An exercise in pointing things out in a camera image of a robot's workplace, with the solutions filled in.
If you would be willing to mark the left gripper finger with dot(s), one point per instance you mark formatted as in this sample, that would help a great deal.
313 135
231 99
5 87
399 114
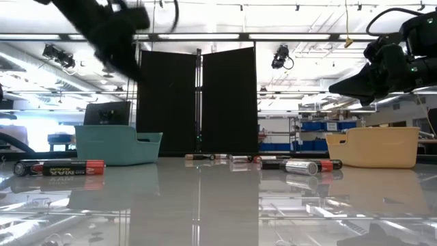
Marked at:
124 63

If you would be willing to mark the black folding divider screen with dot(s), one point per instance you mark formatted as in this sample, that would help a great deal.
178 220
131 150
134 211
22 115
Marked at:
167 102

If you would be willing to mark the blue storage bin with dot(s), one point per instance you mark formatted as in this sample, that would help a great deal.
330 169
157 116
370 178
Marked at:
273 147
312 126
314 146
347 125

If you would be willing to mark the blue crate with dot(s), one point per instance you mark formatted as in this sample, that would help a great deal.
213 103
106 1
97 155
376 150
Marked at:
59 138

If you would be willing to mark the metal shelving rack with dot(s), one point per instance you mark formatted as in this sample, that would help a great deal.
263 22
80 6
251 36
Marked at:
295 136

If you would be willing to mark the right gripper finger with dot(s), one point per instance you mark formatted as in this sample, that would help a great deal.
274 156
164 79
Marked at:
362 85

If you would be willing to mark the yellow plastic bin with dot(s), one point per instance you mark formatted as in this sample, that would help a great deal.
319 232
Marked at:
375 150

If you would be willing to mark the black aluminium table frame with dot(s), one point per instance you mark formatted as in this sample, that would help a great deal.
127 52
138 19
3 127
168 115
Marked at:
51 155

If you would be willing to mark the teal plastic bin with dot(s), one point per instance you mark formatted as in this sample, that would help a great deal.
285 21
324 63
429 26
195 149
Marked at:
112 147

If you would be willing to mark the black mounted camera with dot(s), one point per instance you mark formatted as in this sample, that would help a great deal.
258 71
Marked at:
280 54

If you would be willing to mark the black monitor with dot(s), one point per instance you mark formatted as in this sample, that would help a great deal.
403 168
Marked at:
106 112

